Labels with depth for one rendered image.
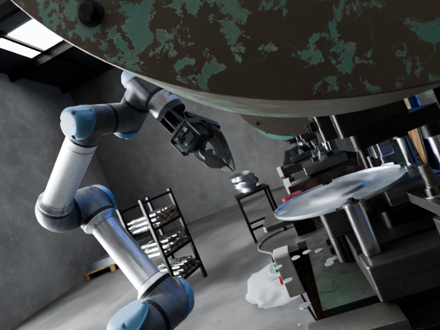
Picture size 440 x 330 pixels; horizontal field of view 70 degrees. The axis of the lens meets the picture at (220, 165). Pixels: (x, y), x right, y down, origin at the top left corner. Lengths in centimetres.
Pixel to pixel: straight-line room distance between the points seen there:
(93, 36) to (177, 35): 8
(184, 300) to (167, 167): 692
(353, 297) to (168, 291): 55
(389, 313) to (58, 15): 55
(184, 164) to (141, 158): 112
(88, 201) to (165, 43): 85
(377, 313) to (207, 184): 713
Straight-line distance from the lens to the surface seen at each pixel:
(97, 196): 111
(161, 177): 793
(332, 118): 67
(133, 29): 30
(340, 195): 69
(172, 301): 99
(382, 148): 73
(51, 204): 99
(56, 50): 716
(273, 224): 68
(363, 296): 61
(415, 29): 29
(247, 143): 737
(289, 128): 205
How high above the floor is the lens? 93
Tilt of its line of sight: 1 degrees up
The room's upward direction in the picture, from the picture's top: 23 degrees counter-clockwise
